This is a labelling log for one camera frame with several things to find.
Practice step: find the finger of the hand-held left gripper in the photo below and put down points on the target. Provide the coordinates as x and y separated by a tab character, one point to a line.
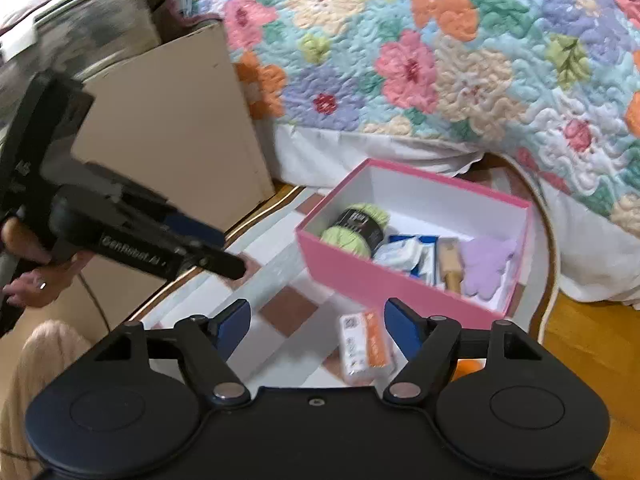
220	262
192	225

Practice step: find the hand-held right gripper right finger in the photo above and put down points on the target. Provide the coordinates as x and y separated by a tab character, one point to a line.
400	330

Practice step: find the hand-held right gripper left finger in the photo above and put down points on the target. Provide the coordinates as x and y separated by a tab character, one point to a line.
235	325

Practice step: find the pink cardboard box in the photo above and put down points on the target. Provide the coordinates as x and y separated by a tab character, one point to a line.
400	295

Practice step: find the clear plastic box orange label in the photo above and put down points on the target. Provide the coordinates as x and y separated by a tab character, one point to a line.
365	350

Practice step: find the white tissue packet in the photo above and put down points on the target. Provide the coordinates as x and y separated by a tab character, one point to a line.
397	255

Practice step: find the blue packet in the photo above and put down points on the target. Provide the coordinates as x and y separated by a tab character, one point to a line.
430	260

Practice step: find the frosted beige bottle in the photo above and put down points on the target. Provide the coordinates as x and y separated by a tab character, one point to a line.
449	265

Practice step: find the purple flower-shaped cloth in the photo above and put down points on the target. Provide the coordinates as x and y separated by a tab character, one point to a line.
482	270

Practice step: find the green yarn ball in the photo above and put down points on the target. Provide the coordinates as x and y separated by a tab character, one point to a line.
340	237

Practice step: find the person's left hand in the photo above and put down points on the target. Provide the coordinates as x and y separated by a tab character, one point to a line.
35	285

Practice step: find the orange ball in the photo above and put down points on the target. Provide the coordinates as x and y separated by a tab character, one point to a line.
467	367

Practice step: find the person's leg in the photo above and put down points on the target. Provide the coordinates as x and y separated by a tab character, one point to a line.
35	370

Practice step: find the grey patterned bag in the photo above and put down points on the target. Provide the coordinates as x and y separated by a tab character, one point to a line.
90	25

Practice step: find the floral quilt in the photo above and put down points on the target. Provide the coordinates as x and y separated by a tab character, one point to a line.
425	35

